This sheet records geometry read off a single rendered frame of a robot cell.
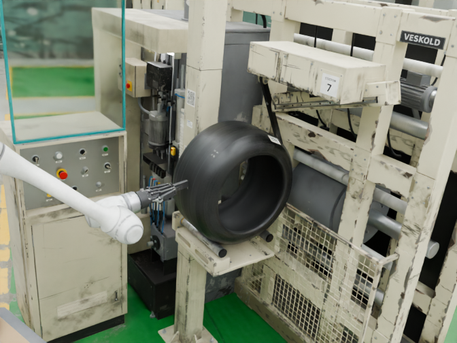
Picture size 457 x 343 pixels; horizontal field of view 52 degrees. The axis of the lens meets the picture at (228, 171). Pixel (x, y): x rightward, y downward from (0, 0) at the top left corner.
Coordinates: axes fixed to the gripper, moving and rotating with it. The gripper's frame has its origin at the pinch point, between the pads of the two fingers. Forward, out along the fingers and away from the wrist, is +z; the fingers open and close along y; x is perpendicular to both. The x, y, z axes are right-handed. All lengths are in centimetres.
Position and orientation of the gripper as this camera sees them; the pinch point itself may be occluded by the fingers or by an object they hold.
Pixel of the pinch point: (180, 185)
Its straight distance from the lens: 202.3
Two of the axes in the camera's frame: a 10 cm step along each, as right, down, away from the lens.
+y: -5.8, -3.6, 7.3
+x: 0.3, 8.8, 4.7
